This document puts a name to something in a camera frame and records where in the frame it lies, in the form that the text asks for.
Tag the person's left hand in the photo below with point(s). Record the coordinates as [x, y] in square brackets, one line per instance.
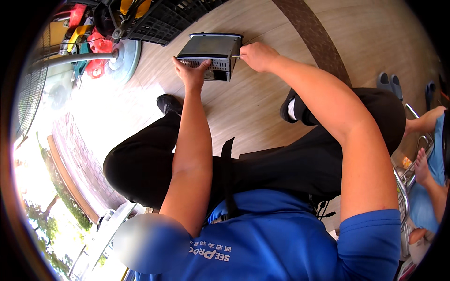
[191, 79]

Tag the person's right hand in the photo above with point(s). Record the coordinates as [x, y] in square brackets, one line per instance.
[262, 57]

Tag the person's right fingers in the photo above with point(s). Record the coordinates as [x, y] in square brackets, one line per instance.
[249, 56]

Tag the grey metal car stereo unit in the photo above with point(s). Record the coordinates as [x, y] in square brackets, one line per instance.
[211, 51]

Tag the black plastic crate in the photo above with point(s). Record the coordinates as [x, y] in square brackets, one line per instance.
[168, 21]

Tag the grey standing fan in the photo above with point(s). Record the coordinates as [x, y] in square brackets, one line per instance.
[126, 58]

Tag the yellow and black tool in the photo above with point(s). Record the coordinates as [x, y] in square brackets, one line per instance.
[135, 7]

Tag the grey-blue slipper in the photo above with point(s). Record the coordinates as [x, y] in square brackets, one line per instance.
[383, 81]
[396, 87]

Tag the red plastic bag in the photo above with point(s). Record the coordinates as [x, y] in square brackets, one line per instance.
[99, 45]

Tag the person's legs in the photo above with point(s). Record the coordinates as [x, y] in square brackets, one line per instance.
[140, 165]

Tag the red plastic container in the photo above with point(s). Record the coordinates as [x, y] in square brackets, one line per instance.
[77, 14]

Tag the dark blue slipper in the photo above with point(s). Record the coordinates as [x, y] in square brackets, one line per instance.
[430, 94]

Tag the person's body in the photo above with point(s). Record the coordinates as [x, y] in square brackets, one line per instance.
[281, 242]

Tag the metal chair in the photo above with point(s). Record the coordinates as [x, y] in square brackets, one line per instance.
[404, 196]

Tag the white metal rail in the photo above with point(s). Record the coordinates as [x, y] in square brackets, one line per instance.
[105, 231]

